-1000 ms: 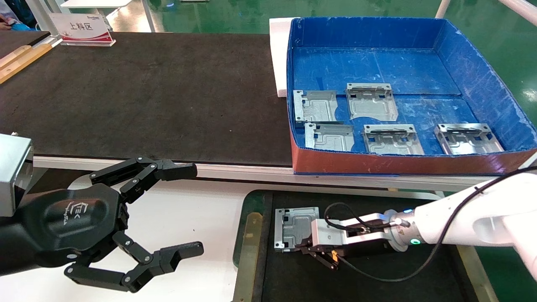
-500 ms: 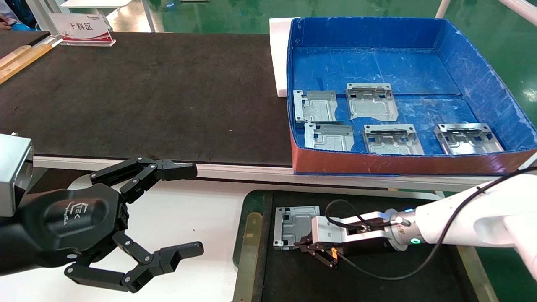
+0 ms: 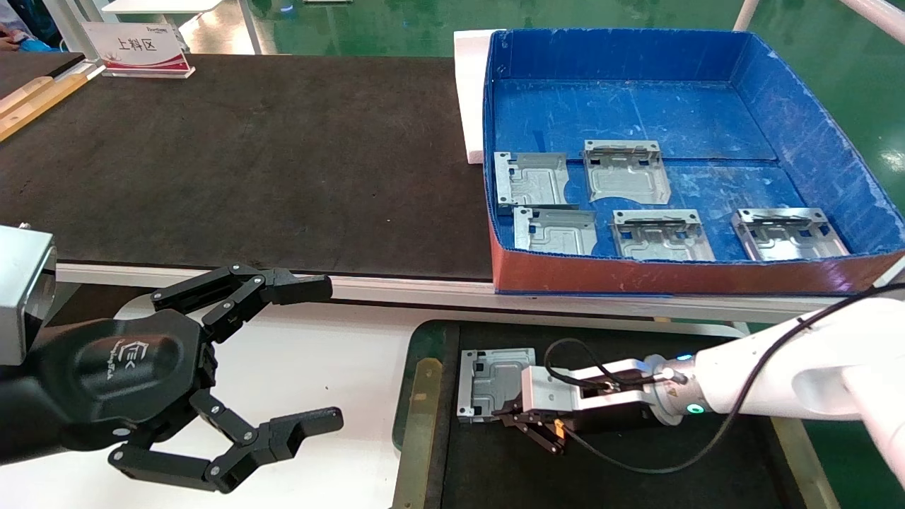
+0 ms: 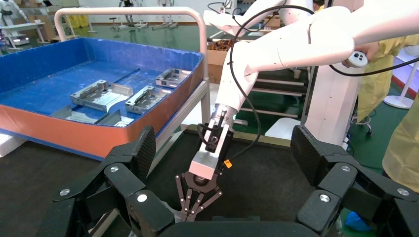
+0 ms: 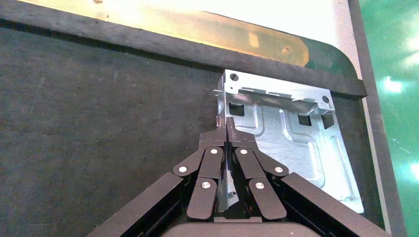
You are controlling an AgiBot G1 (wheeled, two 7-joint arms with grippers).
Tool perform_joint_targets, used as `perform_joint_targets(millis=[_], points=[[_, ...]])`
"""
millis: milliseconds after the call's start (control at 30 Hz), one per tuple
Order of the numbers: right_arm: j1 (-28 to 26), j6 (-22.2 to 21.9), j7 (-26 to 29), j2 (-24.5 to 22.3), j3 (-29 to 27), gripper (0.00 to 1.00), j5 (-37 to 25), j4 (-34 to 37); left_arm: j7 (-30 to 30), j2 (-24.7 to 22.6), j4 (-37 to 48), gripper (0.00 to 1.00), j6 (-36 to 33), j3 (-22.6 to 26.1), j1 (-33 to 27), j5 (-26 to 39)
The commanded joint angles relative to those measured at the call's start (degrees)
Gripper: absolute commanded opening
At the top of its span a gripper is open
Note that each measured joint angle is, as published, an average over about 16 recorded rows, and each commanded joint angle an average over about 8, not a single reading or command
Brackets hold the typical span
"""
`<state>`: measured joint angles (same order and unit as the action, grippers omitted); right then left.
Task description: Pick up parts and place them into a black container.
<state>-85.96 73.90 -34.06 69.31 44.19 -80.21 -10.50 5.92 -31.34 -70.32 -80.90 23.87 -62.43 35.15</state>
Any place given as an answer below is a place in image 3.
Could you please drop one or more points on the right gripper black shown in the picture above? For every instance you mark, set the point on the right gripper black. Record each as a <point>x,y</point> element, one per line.
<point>608,420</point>

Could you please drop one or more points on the pale wooden strip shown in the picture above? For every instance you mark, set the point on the pale wooden strip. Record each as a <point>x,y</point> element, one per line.
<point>25,95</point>

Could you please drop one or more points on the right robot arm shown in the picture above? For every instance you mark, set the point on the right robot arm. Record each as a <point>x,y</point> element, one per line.
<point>813,367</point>

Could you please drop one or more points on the black container tray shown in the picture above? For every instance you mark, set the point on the black container tray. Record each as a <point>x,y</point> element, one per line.
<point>495,474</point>

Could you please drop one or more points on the stamped sheet metal bracket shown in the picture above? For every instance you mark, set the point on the stamped sheet metal bracket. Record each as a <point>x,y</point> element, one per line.
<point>491,382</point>
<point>555,233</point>
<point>661,240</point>
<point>626,177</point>
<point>530,180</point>
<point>785,240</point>

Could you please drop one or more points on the aluminium table edge rail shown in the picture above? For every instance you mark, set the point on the aluminium table edge rail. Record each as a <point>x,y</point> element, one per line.
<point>396,288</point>

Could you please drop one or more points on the blue corrugated plastic box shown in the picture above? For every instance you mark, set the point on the blue corrugated plastic box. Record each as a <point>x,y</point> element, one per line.
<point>622,99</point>

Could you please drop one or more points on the large black table mat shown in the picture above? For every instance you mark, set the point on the large black table mat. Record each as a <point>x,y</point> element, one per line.
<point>247,162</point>

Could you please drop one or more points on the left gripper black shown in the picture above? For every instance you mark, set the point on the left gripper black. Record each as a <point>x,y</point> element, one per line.
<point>134,367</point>

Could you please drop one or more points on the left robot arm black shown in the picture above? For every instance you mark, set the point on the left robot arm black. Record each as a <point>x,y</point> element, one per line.
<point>21,417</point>

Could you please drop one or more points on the white background table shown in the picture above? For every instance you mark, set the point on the white background table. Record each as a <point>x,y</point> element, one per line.
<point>166,7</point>

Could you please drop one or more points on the orange wooden strip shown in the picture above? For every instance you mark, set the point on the orange wooden strip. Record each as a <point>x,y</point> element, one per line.
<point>42,106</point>

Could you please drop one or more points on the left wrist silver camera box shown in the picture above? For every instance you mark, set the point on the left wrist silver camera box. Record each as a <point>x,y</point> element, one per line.
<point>21,290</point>

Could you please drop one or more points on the white frame pipe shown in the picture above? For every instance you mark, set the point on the white frame pipe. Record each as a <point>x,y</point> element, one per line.
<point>746,14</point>
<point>877,15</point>

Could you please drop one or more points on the grey table leg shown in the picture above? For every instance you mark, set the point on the grey table leg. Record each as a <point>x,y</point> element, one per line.
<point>894,272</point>

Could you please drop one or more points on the small black table mat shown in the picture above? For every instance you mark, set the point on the small black table mat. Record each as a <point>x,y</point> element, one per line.
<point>32,71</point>

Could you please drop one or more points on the acrylic sign with red stripe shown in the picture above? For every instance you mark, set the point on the acrylic sign with red stripe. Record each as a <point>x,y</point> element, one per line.
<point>134,46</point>

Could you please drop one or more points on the person in blue clothing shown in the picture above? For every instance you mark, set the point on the person in blue clothing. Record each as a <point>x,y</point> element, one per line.
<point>32,21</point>

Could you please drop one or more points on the white foam block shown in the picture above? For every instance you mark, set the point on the white foam block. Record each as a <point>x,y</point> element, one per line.
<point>468,92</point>

